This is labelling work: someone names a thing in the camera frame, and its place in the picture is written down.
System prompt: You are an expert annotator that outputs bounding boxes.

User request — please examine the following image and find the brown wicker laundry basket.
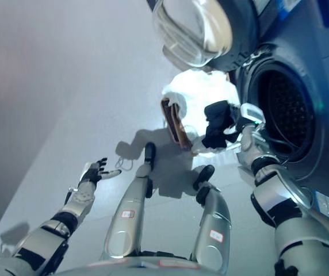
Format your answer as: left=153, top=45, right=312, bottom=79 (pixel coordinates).
left=159, top=97, right=196, bottom=156

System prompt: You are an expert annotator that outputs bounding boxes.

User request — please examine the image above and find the silver robot right leg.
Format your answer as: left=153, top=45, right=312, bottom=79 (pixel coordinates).
left=190, top=164, right=234, bottom=275

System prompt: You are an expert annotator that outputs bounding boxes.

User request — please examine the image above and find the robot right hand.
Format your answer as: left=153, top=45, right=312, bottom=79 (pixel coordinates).
left=224, top=102, right=266, bottom=144

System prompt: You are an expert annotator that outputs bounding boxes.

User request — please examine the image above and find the black garment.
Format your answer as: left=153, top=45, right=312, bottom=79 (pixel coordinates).
left=201, top=100, right=240, bottom=150

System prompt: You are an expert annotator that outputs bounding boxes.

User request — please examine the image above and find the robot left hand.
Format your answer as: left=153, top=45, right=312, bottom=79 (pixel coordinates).
left=79, top=157, right=123, bottom=183

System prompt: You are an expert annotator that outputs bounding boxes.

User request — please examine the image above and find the white cloth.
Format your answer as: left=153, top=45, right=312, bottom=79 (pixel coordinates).
left=161, top=71, right=240, bottom=158

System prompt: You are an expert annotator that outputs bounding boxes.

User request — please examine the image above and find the silver robot left leg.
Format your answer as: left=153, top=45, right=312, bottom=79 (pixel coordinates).
left=103, top=141, right=157, bottom=259

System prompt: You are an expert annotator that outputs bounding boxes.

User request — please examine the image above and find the grey robot torso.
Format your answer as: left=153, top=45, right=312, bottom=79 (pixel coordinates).
left=0, top=257, right=220, bottom=276

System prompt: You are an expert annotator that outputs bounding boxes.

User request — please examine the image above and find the silver robot leg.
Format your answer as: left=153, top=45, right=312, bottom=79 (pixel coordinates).
left=103, top=141, right=157, bottom=259
left=190, top=164, right=234, bottom=275

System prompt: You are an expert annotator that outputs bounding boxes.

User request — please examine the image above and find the grey front-load washing machine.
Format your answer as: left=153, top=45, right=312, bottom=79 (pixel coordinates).
left=227, top=0, right=329, bottom=231

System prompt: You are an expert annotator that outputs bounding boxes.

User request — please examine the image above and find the round washing machine door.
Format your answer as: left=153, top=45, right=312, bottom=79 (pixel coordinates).
left=146, top=0, right=262, bottom=73

